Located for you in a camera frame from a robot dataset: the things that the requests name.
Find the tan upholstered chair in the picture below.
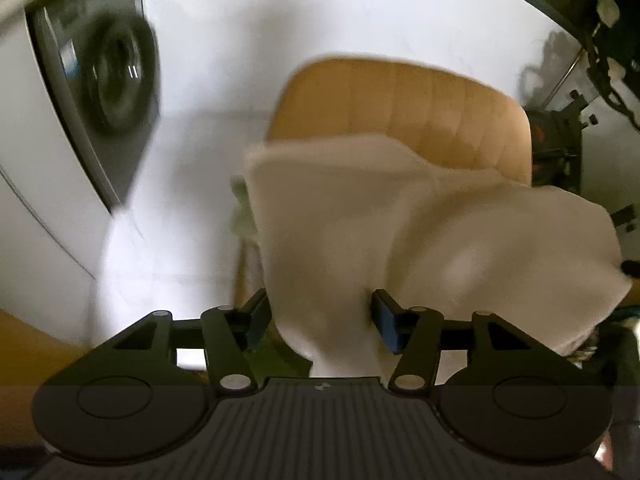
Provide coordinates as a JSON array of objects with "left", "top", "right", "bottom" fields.
[{"left": 234, "top": 55, "right": 534, "bottom": 306}]

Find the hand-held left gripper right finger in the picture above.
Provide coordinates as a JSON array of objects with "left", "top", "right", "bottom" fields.
[{"left": 371, "top": 287, "right": 532, "bottom": 393}]

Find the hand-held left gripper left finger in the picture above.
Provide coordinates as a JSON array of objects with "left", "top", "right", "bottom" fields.
[{"left": 112, "top": 287, "right": 274, "bottom": 394}]

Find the white velvet embroidered garment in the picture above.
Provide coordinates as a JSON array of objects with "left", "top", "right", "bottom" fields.
[{"left": 243, "top": 132, "right": 634, "bottom": 379}]

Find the dark metal stand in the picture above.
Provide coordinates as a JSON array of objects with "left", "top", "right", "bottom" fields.
[{"left": 521, "top": 0, "right": 640, "bottom": 241}]

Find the white washing machine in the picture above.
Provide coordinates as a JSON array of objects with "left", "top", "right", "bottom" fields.
[{"left": 0, "top": 0, "right": 162, "bottom": 282}]

